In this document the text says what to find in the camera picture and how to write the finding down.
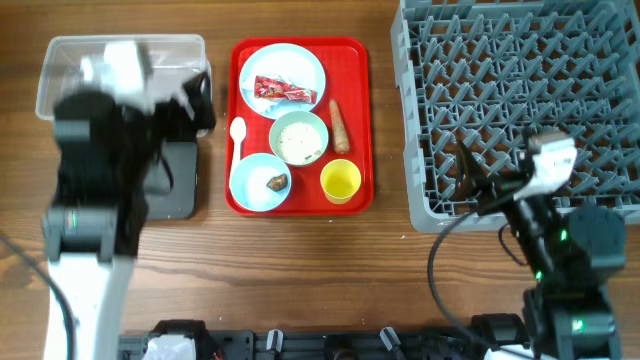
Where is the red snack wrapper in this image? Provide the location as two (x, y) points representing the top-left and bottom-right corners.
(253, 76), (318, 104)

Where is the small light blue bowl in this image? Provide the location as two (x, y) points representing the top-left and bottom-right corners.
(229, 153), (293, 212)

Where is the brown food scrap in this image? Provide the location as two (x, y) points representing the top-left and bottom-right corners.
(266, 174), (289, 192)

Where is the green bowl with rice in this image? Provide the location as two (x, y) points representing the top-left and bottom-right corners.
(268, 111), (329, 167)

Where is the yellow plastic cup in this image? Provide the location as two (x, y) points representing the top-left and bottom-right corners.
(320, 159), (362, 205)

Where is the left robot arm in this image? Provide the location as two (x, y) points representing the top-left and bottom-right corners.
(42, 72), (216, 359)

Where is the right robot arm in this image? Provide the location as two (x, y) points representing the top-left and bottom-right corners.
(454, 133), (626, 359)

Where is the grey dishwasher rack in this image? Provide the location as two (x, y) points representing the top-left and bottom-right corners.
(390, 0), (639, 233)

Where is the black plastic tray bin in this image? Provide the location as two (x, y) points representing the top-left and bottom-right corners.
(144, 142), (198, 220)

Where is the white plastic spoon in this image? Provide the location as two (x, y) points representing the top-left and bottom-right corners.
(229, 117), (247, 178)

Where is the clear plastic bin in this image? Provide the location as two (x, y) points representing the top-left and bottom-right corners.
(35, 34), (209, 146)

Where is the large light blue plate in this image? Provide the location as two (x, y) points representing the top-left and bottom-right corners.
(238, 43), (326, 120)

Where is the red plastic tray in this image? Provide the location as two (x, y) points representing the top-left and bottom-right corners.
(224, 36), (375, 217)

